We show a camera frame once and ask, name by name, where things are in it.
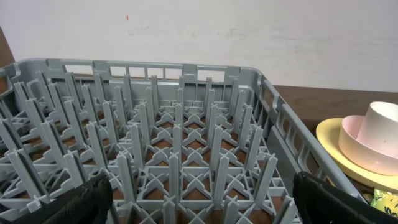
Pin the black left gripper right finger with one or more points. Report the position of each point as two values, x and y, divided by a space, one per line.
319 203

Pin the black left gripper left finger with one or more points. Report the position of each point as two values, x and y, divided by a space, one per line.
87 203

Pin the yellow green snack wrapper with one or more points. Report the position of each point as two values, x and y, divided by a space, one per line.
386 202

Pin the grey plastic dishwasher rack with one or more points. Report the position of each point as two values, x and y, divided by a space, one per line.
178 142

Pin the pink bowl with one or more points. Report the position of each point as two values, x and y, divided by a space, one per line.
374 156

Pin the yellow plate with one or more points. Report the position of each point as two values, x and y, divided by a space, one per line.
328 132

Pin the white cup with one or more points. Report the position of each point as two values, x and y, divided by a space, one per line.
378 130

